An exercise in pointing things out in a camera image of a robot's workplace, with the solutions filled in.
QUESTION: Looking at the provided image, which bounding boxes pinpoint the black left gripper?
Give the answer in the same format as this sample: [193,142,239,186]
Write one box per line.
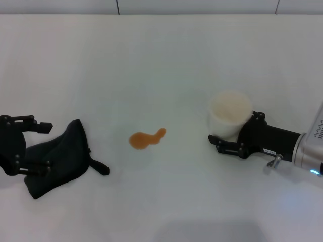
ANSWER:
[0,114,55,177]

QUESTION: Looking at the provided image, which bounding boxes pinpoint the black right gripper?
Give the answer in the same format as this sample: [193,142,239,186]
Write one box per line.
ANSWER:
[207,110,303,165]

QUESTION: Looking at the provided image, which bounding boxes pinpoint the white paper cup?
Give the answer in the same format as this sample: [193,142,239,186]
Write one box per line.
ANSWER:
[207,89,254,139]

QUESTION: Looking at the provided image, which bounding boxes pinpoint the dark blue rag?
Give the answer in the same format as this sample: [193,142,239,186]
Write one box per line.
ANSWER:
[23,118,111,200]

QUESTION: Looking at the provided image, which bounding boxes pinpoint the brown liquid spill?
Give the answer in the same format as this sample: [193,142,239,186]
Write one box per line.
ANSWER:
[128,127,168,152]

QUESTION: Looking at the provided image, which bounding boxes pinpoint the right gripper metal cable connector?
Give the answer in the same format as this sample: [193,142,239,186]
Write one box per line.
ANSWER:
[266,153,284,168]

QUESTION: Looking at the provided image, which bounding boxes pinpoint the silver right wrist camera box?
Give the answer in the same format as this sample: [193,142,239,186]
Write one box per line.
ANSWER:
[305,100,323,142]

